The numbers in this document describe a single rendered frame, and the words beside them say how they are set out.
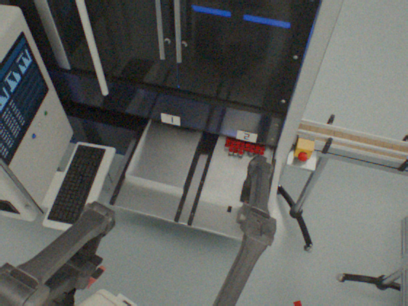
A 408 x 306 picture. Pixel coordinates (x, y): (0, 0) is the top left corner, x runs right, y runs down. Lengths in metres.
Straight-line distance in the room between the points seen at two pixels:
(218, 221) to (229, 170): 0.25
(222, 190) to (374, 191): 1.50
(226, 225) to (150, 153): 0.48
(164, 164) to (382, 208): 1.68
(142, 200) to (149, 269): 0.88
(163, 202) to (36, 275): 0.88
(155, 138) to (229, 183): 0.41
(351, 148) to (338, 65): 1.84
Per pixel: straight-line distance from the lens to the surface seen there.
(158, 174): 1.73
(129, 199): 1.69
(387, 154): 1.92
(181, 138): 1.83
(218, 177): 1.72
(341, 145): 1.87
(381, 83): 3.63
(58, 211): 1.80
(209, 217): 1.63
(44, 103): 1.72
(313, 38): 1.27
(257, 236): 1.03
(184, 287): 2.45
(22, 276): 0.90
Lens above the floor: 2.38
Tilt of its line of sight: 57 degrees down
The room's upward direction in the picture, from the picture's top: 1 degrees clockwise
